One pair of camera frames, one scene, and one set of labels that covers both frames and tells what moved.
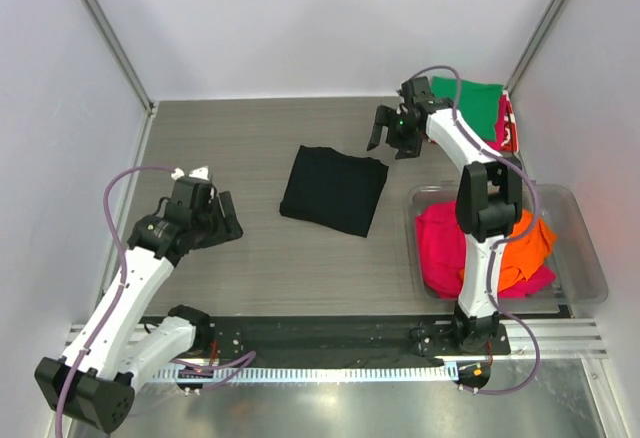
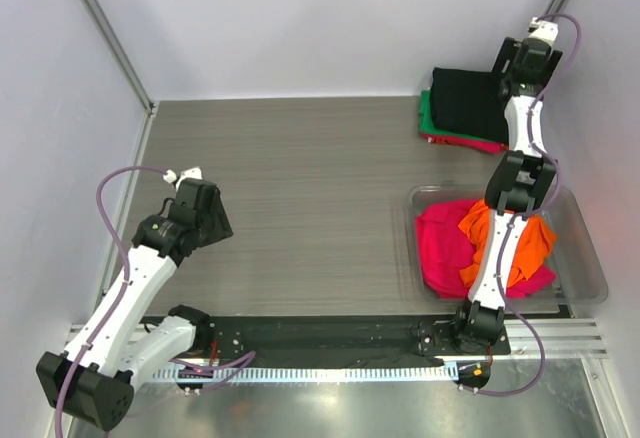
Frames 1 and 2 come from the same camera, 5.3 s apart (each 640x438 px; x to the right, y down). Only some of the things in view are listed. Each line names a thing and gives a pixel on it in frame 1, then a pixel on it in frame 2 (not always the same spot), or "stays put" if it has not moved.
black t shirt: [334, 188] to [468, 102]
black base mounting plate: [260, 341] stays put
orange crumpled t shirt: [527, 248] stays put
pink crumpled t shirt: [442, 249] stays put
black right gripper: [386, 117] to [545, 67]
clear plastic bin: [578, 267] stays put
